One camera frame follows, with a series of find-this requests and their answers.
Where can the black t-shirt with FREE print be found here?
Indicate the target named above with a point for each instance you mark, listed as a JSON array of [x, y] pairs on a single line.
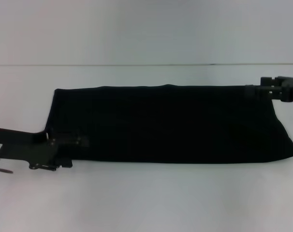
[[173, 125]]

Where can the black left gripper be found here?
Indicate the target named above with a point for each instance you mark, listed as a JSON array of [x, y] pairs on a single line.
[[23, 147]]

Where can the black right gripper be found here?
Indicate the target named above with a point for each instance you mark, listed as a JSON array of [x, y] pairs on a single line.
[[291, 89]]

